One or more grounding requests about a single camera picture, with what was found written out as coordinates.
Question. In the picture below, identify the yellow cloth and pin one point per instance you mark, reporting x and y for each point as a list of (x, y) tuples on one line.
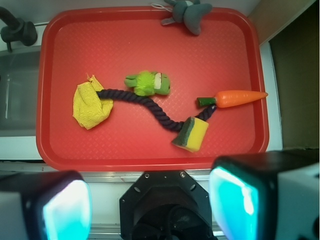
[(88, 109)]

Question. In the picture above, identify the metal sink basin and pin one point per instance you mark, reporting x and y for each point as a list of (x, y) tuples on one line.
[(19, 75)]

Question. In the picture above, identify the green plush toy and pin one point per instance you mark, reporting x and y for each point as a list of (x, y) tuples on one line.
[(149, 83)]

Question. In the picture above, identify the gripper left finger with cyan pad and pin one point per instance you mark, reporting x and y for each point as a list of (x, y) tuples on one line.
[(44, 206)]

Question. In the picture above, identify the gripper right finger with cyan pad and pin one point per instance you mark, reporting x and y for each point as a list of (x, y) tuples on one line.
[(272, 195)]

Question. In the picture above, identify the orange plastic carrot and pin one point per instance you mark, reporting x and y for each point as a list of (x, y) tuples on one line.
[(231, 98)]

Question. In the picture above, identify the yellow green sponge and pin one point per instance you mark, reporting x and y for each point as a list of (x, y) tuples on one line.
[(191, 135)]

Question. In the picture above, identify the red plastic tray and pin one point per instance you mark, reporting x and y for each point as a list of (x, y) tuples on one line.
[(112, 43)]

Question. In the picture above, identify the grey plush toy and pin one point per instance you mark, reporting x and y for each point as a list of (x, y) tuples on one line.
[(187, 12)]

